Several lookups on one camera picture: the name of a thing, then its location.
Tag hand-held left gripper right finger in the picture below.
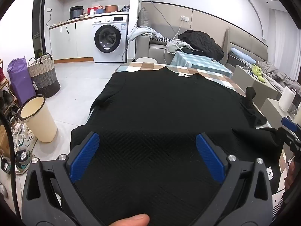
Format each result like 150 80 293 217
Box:
196 132 273 226

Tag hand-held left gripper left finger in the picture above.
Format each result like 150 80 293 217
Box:
21 132 104 226

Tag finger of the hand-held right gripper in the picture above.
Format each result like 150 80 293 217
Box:
278 116 301 151

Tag black knit sweater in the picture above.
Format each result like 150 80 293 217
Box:
60 66 284 226

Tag grey clothes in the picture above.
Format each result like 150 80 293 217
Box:
166 39 193 54

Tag person's right hand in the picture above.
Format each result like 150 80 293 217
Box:
284 161 297 193

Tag person's left hand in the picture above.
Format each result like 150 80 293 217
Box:
109 214 150 226

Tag small grey cabinet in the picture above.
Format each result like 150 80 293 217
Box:
260 98 297 132

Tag white paper towel roll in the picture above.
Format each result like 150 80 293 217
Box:
278 86 296 112

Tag grey blanket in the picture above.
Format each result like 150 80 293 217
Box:
256 61 298 92

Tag large grey cabinet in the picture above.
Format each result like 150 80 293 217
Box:
232 65 283 109

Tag black white patterned cloth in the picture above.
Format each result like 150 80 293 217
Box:
273 198 285 217

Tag cream waste bin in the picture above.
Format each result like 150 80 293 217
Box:
18 95 58 143

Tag white striped sneaker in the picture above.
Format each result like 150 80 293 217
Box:
14 125 36 146

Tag blue pillow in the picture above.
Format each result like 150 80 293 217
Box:
230 47 257 64

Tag woven laundry basket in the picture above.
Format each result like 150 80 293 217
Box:
28 52 61 98

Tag beige bed headboard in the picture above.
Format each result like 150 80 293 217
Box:
222 26 268 69

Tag purple bag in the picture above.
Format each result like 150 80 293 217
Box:
7 56 37 106

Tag teal checked tablecloth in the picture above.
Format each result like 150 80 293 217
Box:
170 51 233 78

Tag shoe rack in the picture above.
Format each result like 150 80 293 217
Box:
0 59 18 128

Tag brown checked tablecloth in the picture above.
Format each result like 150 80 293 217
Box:
87 62 294 193

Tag white round stool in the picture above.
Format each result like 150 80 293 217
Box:
136 56 158 64

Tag white kitchen base cabinet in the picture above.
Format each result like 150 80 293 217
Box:
49 16 94 63

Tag black jacket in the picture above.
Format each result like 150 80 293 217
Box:
178 30 225 62

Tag white washing machine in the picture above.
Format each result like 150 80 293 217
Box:
91 15 129 63

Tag grey sofa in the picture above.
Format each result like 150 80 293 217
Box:
135 34 176 64

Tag houndstooth cushion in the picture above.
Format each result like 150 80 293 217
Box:
150 36 171 43

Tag light blue cloth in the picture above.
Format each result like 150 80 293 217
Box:
127 26 163 41

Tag black pot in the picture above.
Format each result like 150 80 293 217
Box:
69 6 84 20

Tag grey cushion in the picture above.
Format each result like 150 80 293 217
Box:
138 7 152 29

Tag black cable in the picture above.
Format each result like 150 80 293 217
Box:
0 111 21 219

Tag blue cable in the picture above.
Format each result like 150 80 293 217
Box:
139 0 179 37

